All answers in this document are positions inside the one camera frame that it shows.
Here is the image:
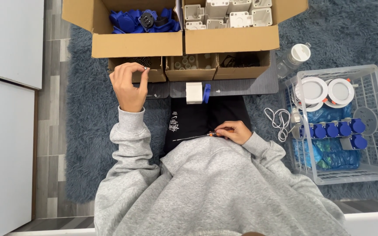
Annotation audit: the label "person's left hand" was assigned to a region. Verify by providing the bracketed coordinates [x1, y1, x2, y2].
[109, 62, 150, 113]

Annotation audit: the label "small cardboard box with screws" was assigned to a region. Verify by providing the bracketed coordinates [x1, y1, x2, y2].
[108, 56, 167, 83]

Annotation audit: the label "blue plastic bags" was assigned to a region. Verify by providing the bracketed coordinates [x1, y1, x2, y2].
[292, 104, 362, 171]

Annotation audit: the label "small cardboard box, white plugs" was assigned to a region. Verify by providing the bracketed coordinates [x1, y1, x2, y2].
[165, 53, 219, 82]

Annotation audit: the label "gray shaggy rug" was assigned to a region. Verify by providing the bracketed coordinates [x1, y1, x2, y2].
[65, 0, 378, 204]

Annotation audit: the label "small cardboard box, black gaskets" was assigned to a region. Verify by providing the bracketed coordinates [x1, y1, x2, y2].
[213, 50, 271, 80]

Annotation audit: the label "white round downlight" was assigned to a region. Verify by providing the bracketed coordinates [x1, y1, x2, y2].
[304, 102, 324, 113]
[294, 77, 329, 105]
[327, 78, 355, 106]

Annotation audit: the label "group of white cylindrical plugs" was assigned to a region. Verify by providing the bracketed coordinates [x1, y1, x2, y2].
[174, 54, 212, 70]

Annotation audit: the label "pile of blue socket parts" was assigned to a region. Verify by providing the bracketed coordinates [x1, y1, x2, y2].
[109, 9, 182, 35]

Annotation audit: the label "clear plastic bottle, white cap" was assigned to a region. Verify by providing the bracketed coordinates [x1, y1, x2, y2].
[276, 42, 312, 79]

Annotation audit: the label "large cardboard box, white housings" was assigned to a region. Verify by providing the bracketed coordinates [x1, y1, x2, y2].
[182, 0, 309, 55]

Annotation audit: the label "person's right hand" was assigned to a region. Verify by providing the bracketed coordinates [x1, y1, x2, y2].
[215, 121, 253, 146]

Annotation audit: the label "white coiled cable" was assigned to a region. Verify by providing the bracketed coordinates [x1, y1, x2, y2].
[263, 108, 291, 143]

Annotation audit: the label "gray socket strip, blue caps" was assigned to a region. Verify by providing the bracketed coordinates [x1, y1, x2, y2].
[290, 118, 367, 139]

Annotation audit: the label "large cardboard box, blue parts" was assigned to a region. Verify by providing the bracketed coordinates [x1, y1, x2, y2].
[62, 0, 185, 59]

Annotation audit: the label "single gray socket, blue cap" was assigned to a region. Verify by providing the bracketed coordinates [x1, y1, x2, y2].
[339, 134, 369, 151]

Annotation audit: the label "person's black trousers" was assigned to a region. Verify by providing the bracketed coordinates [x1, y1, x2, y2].
[163, 95, 252, 155]

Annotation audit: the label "orange handled screwdriver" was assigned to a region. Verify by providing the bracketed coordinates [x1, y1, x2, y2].
[172, 128, 235, 142]

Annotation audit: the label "narrow gray ribbed mat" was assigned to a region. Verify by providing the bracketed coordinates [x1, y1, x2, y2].
[133, 81, 170, 100]

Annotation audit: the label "white socket housing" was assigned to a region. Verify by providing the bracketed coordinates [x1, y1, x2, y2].
[185, 82, 203, 105]

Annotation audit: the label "white cabinet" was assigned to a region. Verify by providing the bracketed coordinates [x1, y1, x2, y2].
[0, 0, 45, 236]

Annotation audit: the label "person's gray hoodie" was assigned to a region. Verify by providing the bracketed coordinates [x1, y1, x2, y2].
[94, 106, 351, 236]

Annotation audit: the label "pile of white plastic housings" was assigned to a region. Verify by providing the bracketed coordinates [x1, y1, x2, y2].
[184, 0, 273, 31]

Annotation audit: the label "heap of black rubber gaskets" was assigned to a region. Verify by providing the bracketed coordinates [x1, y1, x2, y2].
[222, 53, 261, 68]

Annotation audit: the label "heap of dark screws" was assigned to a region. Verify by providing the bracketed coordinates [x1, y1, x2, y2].
[126, 57, 152, 66]

